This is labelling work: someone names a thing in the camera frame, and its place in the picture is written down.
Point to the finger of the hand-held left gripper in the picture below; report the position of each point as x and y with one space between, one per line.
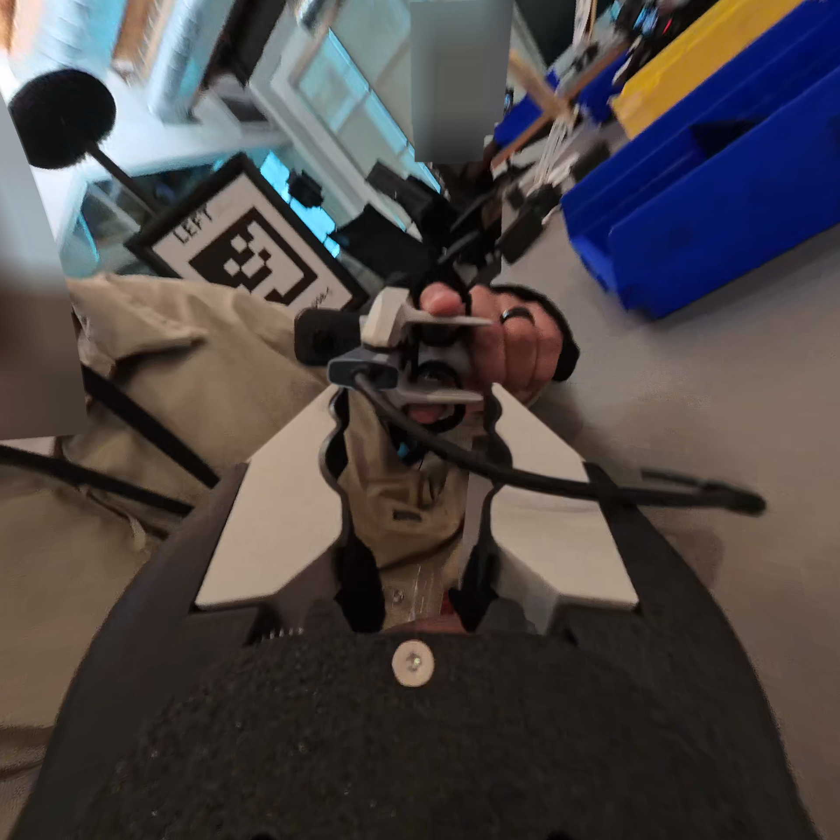
387 318
384 374

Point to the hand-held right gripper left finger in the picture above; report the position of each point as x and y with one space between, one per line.
289 512

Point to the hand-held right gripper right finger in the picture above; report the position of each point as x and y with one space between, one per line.
558 525

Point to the person's left hand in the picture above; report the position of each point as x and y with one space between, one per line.
518 348

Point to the framed marker sign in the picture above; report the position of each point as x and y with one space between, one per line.
262 256

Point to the black power adapter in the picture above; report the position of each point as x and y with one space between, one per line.
522 229

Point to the yellow plastic storage bin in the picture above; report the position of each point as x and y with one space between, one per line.
689 72

